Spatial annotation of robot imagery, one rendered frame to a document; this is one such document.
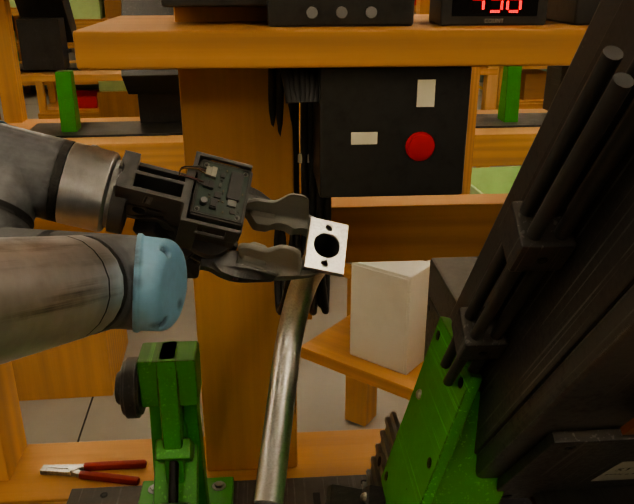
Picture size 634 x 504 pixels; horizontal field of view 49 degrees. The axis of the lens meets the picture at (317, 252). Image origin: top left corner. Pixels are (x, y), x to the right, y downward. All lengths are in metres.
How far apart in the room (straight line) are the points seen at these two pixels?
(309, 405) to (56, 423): 0.96
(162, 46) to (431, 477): 0.50
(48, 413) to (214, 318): 2.03
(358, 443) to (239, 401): 0.23
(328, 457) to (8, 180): 0.71
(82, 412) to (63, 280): 2.50
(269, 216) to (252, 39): 0.19
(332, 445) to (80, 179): 0.70
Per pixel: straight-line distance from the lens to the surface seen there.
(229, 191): 0.63
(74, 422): 2.90
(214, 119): 0.90
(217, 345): 1.02
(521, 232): 0.44
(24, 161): 0.65
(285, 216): 0.69
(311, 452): 1.17
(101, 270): 0.50
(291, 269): 0.67
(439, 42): 0.79
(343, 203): 1.05
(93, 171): 0.64
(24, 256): 0.44
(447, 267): 0.92
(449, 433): 0.66
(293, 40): 0.77
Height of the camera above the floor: 1.60
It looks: 22 degrees down
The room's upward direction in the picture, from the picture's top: straight up
